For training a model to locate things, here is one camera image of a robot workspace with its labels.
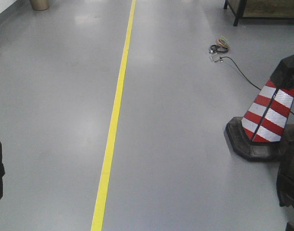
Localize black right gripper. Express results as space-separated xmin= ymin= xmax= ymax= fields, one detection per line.
xmin=276 ymin=141 xmax=294 ymax=231

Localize striped traffic cone left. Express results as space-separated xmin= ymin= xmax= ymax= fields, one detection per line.
xmin=226 ymin=54 xmax=294 ymax=162

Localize cardboard tube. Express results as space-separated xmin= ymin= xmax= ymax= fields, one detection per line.
xmin=29 ymin=0 xmax=50 ymax=11

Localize black floor cable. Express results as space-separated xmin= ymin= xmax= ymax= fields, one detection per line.
xmin=219 ymin=56 xmax=294 ymax=121

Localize coiled coloured wires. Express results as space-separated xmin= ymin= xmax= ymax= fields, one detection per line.
xmin=209 ymin=35 xmax=231 ymax=55

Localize black table frame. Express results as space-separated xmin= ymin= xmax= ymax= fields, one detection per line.
xmin=223 ymin=0 xmax=294 ymax=26

